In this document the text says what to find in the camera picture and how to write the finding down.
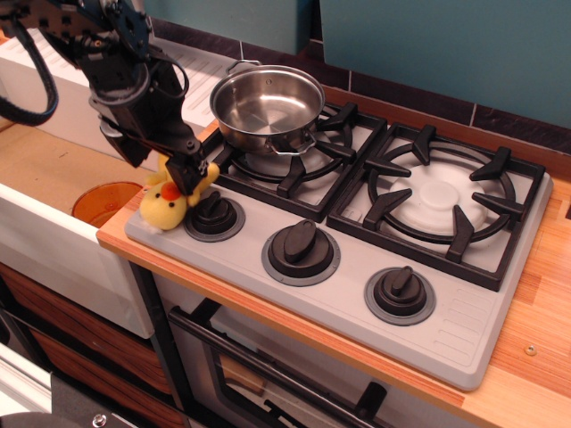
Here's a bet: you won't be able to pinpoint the black right stove knob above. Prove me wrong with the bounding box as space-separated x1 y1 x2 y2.
364 266 436 326

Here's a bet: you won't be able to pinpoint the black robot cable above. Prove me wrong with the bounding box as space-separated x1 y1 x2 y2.
0 17 60 127

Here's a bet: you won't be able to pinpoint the wooden drawer fronts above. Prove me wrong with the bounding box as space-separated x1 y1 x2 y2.
1 266 189 427

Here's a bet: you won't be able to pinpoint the grey toy stove top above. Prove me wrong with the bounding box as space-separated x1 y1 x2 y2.
123 101 554 392

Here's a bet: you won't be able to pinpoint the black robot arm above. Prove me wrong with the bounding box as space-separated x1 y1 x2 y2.
1 1 209 197

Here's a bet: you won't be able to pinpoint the black left burner grate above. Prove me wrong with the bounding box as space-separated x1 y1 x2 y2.
203 103 387 222

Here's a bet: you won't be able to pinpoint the stainless steel pan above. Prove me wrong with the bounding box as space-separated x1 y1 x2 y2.
210 60 326 157

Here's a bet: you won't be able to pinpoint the black left stove knob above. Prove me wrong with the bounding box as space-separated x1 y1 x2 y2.
183 191 245 243

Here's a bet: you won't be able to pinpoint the black stove knob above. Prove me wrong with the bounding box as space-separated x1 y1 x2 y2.
261 219 341 287
364 266 436 326
183 191 245 243

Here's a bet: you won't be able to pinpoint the orange sink drain disc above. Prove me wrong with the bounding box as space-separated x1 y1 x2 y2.
71 182 142 228

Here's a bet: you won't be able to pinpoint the black middle stove knob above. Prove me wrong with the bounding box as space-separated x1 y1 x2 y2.
261 219 341 287

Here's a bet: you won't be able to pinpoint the yellow stuffed duck toy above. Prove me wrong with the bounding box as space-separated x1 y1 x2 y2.
139 154 219 231

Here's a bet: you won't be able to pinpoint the black burner grate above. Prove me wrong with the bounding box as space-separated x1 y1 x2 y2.
203 103 387 222
327 124 551 292

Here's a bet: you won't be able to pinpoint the black right burner grate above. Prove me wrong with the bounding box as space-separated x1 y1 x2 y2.
327 124 551 292

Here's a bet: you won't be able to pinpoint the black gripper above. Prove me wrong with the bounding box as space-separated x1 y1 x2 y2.
88 57 208 196

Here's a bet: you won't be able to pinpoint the white toy sink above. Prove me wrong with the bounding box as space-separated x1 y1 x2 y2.
0 26 237 340

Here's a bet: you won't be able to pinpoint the oven door with handle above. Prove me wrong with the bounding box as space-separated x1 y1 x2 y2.
168 299 454 427

